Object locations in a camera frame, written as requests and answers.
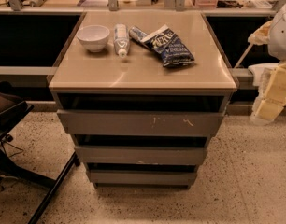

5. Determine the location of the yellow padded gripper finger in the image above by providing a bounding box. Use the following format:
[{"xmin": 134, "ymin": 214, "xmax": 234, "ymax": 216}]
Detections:
[
  {"xmin": 250, "ymin": 62, "xmax": 286, "ymax": 125},
  {"xmin": 248, "ymin": 21, "xmax": 272, "ymax": 46}
]

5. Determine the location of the grey top drawer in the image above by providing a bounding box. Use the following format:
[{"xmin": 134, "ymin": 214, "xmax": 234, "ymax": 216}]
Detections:
[{"xmin": 57, "ymin": 109, "xmax": 224, "ymax": 137}]

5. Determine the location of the grey drawer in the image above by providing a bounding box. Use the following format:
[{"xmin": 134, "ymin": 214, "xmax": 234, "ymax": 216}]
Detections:
[
  {"xmin": 75, "ymin": 146, "xmax": 207, "ymax": 165},
  {"xmin": 87, "ymin": 170, "xmax": 197, "ymax": 186},
  {"xmin": 57, "ymin": 109, "xmax": 224, "ymax": 137}
]

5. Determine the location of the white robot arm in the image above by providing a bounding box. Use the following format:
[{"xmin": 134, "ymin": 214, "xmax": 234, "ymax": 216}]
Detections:
[{"xmin": 248, "ymin": 3, "xmax": 286, "ymax": 125}]

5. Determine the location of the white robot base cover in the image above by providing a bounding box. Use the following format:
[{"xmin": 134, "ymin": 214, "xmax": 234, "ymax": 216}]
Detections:
[{"xmin": 248, "ymin": 63, "xmax": 278, "ymax": 87}]

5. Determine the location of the grey drawer cabinet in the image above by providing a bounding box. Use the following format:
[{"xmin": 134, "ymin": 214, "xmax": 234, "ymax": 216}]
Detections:
[{"xmin": 47, "ymin": 10, "xmax": 240, "ymax": 190}]

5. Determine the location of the grey bottom drawer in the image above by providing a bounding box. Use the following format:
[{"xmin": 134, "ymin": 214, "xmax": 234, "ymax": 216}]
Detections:
[{"xmin": 87, "ymin": 170, "xmax": 197, "ymax": 186}]

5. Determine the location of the grey middle drawer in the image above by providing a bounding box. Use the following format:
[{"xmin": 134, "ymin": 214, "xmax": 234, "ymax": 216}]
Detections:
[{"xmin": 75, "ymin": 146, "xmax": 207, "ymax": 165}]

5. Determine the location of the dark clutter on shelf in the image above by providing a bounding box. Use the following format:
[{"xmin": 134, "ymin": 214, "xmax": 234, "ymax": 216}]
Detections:
[{"xmin": 217, "ymin": 0, "xmax": 243, "ymax": 8}]

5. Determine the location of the blue vinegar chip bag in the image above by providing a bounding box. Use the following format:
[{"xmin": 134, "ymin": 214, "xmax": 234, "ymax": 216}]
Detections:
[{"xmin": 129, "ymin": 25, "xmax": 194, "ymax": 68}]

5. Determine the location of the clear plastic water bottle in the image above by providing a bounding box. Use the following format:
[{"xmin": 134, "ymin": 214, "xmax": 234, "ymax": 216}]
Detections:
[{"xmin": 114, "ymin": 23, "xmax": 130, "ymax": 58}]

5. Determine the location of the white ceramic bowl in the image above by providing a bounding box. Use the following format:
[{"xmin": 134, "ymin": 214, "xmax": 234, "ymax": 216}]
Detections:
[{"xmin": 76, "ymin": 25, "xmax": 110, "ymax": 52}]

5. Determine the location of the black office chair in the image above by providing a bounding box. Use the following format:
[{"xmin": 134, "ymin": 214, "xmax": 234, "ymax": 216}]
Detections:
[{"xmin": 0, "ymin": 80, "xmax": 81, "ymax": 224}]

